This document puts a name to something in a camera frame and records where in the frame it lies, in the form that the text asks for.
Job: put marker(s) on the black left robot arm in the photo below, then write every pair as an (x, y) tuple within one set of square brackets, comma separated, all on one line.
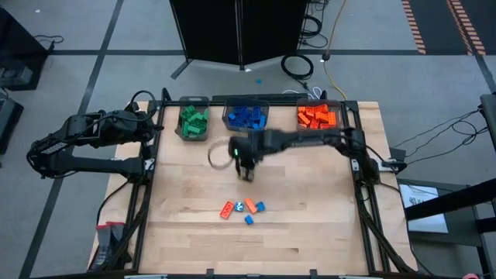
[(77, 164)]

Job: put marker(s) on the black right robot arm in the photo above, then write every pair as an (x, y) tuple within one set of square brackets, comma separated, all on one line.
[(329, 139)]

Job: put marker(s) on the black cart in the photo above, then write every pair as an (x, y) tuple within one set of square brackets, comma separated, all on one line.
[(19, 46)]

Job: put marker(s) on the pink round object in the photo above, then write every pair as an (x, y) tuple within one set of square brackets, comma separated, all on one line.
[(471, 276)]

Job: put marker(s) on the small orange toy brick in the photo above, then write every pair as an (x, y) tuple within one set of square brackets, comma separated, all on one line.
[(301, 109), (314, 125), (310, 111)]

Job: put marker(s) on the grey plastic bin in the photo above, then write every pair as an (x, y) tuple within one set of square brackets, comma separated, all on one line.
[(193, 100), (246, 101), (317, 101)]

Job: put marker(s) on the black folding partition screen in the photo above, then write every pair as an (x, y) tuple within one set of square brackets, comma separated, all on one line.
[(209, 31)]

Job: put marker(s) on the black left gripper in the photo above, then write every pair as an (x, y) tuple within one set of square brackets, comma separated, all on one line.
[(131, 126)]

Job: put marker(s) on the black table frame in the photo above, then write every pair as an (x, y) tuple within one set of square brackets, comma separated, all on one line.
[(333, 103)]

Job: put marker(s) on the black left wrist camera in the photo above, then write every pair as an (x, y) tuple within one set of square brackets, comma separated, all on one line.
[(135, 107)]

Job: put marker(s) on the grey red-tipped device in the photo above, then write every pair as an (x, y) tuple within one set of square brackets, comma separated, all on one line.
[(104, 240)]

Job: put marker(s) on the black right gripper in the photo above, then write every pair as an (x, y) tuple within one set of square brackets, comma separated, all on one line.
[(244, 149)]

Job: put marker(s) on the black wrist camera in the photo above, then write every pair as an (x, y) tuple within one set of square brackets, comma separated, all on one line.
[(267, 140), (135, 107)]

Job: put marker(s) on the white paper sheet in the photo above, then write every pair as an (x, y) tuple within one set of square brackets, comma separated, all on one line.
[(414, 195)]

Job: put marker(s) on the black box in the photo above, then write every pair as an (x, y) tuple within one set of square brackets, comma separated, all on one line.
[(9, 120)]

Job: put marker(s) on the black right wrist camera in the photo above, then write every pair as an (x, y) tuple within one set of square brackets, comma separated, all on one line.
[(267, 140)]

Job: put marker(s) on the black beam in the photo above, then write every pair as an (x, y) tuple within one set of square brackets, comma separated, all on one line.
[(457, 199)]

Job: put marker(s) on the black desk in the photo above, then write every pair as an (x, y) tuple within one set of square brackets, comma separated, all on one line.
[(490, 116)]

